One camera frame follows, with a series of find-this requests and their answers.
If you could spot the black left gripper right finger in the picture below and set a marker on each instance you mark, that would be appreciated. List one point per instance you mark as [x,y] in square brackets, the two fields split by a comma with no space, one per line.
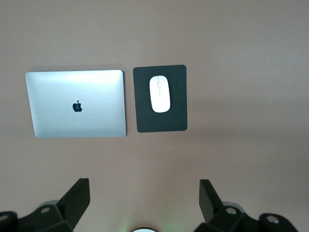
[212,210]

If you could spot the black mouse pad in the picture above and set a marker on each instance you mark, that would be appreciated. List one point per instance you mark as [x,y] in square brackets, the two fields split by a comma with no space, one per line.
[178,116]

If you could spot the white computer mouse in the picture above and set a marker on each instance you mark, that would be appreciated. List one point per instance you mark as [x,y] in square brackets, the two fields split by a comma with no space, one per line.
[159,96]

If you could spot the brown table cover mat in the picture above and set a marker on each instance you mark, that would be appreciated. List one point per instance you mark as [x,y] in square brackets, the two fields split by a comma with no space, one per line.
[229,157]

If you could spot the silver laptop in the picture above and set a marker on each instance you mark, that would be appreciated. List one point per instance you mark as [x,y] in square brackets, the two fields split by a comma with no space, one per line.
[60,96]

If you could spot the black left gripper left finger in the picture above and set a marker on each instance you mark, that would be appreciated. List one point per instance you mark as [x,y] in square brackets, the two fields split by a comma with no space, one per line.
[72,205]

